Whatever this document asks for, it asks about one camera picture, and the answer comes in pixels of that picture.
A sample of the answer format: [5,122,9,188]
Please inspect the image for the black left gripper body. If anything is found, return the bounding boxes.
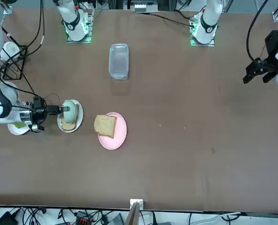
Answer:
[264,30,278,62]

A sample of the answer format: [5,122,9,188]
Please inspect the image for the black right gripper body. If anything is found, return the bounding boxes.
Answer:
[30,105,49,125]

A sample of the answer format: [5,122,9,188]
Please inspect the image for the pale green bowl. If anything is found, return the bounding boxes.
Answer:
[62,99,77,124]

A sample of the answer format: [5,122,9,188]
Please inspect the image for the brown bread slice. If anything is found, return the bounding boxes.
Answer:
[60,104,80,131]
[93,114,117,139]

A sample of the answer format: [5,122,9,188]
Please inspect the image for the white round plate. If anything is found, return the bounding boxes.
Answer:
[57,99,85,134]
[7,121,31,136]

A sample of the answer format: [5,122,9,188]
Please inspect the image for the pink plate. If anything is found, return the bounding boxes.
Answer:
[98,112,127,150]

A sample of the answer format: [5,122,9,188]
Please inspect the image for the white cup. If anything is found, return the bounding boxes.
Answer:
[0,42,21,60]

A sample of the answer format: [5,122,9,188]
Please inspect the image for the clear plastic container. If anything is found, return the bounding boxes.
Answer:
[109,43,130,82]

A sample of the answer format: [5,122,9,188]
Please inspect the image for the grey power strip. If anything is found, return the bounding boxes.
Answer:
[133,1,147,12]

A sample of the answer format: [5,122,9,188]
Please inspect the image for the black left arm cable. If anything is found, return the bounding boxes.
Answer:
[246,0,271,64]

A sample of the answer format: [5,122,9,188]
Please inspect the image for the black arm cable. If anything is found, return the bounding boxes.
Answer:
[246,0,271,64]
[0,0,47,99]

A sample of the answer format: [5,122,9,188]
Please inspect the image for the black wire cup rack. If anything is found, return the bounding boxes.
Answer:
[0,44,29,80]

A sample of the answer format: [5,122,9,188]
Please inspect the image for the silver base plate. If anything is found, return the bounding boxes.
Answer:
[66,9,94,44]
[189,16,216,47]

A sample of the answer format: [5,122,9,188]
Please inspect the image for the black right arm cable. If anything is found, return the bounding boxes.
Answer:
[0,0,47,99]

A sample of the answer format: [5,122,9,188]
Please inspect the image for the black base cable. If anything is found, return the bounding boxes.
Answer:
[150,13,194,28]

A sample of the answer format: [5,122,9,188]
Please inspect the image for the silver edge bracket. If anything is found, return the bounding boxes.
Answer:
[129,198,144,209]

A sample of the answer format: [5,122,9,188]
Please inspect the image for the upright mounting post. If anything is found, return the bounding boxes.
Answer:
[126,202,141,225]

